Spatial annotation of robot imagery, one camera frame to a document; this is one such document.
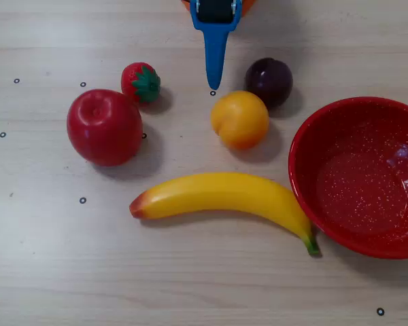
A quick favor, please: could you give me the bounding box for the blue gripper body black servo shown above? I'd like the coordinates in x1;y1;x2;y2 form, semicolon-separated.
198;0;234;24

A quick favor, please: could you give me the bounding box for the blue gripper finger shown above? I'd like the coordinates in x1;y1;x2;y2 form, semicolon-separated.
190;0;243;91

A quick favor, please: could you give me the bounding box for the yellow plastic toy banana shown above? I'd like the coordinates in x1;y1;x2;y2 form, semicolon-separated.
129;172;322;257

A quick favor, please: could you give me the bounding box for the red speckled enamel bowl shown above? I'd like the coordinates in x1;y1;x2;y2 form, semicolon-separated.
288;96;408;260

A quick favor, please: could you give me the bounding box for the dark purple toy plum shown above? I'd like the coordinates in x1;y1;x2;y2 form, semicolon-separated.
244;57;294;109

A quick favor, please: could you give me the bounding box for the yellow orange toy peach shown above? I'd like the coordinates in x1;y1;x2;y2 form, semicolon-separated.
209;90;270;151

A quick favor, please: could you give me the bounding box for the red plastic toy strawberry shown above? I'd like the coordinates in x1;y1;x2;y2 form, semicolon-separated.
120;62;162;105

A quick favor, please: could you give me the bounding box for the red plastic toy apple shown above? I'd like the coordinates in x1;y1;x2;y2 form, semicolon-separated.
66;88;144;167

